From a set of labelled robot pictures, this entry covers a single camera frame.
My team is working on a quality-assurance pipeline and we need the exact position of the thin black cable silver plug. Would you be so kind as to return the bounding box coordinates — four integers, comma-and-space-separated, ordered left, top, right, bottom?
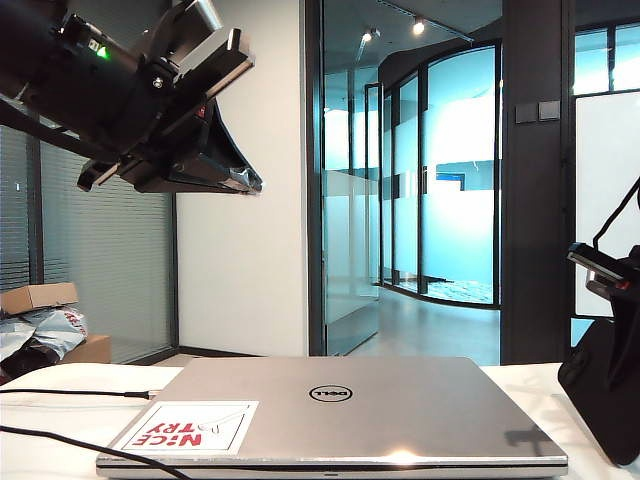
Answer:
0, 387, 164, 401

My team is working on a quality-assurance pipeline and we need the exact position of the black left camera bracket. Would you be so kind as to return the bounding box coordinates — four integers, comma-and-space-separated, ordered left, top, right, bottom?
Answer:
137, 0, 221, 69

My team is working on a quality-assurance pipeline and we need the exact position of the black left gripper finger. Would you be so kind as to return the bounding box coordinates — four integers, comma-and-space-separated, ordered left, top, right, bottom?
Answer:
134, 172, 259, 196
169, 97, 264, 194

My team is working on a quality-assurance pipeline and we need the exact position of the black plastic bag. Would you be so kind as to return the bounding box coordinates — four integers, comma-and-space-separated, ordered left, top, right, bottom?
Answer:
0, 339, 64, 379

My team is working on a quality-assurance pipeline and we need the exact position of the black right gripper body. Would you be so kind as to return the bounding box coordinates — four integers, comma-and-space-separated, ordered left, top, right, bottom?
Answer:
567, 242, 640, 297

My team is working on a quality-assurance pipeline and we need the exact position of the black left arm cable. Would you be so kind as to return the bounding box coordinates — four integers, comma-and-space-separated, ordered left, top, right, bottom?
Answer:
0, 94, 87, 157

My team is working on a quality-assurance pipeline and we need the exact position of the silver Dell laptop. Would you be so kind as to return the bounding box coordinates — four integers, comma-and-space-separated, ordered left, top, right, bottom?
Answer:
95, 355, 570, 479

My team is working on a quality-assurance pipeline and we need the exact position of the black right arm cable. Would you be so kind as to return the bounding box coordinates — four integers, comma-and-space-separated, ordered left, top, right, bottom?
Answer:
593, 174, 640, 251

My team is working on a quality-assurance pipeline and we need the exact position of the black braided charging cable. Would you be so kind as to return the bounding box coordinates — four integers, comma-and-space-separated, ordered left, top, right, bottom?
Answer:
0, 424, 174, 474

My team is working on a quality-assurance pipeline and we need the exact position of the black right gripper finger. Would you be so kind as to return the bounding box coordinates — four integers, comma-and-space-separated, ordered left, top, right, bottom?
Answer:
607, 287, 640, 351

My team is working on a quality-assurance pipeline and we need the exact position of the white NICE TRY sticker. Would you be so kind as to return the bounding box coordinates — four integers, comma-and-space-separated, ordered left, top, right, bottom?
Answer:
110, 400, 260, 455

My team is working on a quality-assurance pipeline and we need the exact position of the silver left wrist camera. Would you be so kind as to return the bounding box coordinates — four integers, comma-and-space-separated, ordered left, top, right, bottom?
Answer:
185, 0, 224, 34

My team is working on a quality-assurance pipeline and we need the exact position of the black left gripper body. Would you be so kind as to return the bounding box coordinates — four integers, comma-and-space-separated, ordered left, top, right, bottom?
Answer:
77, 28, 256, 192

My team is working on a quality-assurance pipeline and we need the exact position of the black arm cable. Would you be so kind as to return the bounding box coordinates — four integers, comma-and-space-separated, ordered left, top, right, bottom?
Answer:
593, 174, 640, 251
0, 94, 87, 157

